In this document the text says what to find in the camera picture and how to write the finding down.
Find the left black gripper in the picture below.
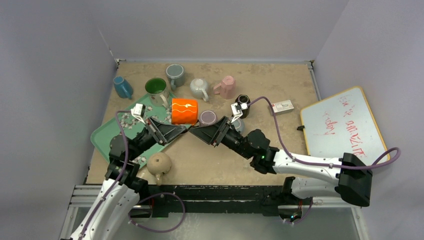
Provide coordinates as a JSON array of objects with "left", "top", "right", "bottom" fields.
[{"left": 128, "top": 116, "right": 186, "bottom": 161}]

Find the orange mug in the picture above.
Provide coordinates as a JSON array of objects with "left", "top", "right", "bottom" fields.
[{"left": 171, "top": 98, "right": 199, "bottom": 126}]

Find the beige round mug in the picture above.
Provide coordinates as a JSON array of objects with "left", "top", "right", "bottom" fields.
[{"left": 146, "top": 152, "right": 172, "bottom": 186}]

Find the cream floral mug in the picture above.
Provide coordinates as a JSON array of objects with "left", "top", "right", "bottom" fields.
[{"left": 145, "top": 77, "right": 171, "bottom": 109}]

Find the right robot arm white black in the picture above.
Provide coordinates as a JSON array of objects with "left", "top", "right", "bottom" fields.
[{"left": 190, "top": 116, "right": 373, "bottom": 207}]

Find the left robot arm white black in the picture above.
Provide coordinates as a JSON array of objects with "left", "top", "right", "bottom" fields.
[{"left": 69, "top": 117, "right": 188, "bottom": 240}]

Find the purple mug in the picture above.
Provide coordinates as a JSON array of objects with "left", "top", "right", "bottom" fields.
[{"left": 198, "top": 110, "right": 218, "bottom": 127}]

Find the grey-blue mug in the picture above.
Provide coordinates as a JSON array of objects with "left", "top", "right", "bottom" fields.
[{"left": 232, "top": 118, "right": 245, "bottom": 134}]

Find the black mug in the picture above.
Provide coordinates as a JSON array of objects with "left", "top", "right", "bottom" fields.
[{"left": 234, "top": 94, "right": 251, "bottom": 119}]

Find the pink faceted mug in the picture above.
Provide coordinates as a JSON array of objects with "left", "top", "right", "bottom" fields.
[{"left": 213, "top": 75, "right": 236, "bottom": 100}]

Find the white-grey mug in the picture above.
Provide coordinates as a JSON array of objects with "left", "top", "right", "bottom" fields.
[{"left": 190, "top": 78, "right": 210, "bottom": 102}]

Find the grey-teal mug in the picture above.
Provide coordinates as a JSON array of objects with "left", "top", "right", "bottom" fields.
[{"left": 165, "top": 63, "right": 186, "bottom": 91}]

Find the blue mug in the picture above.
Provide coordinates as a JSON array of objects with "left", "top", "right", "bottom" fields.
[{"left": 113, "top": 76, "right": 134, "bottom": 100}]

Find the green floral tray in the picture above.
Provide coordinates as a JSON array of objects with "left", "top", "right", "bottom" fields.
[{"left": 90, "top": 94, "right": 171, "bottom": 163}]

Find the small red white box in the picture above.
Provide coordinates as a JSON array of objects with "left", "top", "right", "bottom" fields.
[{"left": 268, "top": 100, "right": 295, "bottom": 115}]

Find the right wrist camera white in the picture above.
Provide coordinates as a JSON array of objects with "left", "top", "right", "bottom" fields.
[{"left": 230, "top": 102, "right": 249, "bottom": 124}]

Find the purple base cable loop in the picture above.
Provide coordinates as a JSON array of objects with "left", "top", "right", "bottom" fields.
[{"left": 128, "top": 192, "right": 186, "bottom": 234}]

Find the whiteboard with yellow frame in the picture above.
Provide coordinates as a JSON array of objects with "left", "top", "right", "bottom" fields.
[{"left": 300, "top": 86, "right": 387, "bottom": 166}]

